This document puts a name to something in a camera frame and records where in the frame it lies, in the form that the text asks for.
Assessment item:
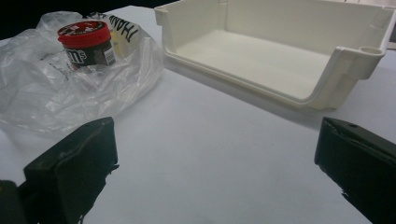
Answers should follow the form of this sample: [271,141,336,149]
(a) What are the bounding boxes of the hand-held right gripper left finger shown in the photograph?
[18,117,120,224]

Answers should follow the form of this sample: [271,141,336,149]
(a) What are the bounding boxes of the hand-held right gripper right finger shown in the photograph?
[314,117,396,224]

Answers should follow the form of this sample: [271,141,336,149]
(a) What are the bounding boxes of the clear plastic bag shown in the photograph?
[0,10,164,138]

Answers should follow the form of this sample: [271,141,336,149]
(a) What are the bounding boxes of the red lidded candy jar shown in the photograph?
[57,21,117,68]

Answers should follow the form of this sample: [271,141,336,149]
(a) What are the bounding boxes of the white plastic bin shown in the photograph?
[153,0,396,111]

